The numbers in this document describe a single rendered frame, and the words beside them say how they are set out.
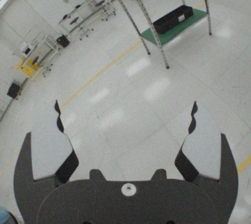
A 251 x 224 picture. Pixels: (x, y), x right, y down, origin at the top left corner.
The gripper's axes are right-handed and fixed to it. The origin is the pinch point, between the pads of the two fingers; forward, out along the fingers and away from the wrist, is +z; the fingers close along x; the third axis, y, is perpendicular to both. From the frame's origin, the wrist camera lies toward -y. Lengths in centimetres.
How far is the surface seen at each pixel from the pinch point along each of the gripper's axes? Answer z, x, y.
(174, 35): 128, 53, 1
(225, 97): 74, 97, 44
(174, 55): 151, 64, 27
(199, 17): 141, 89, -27
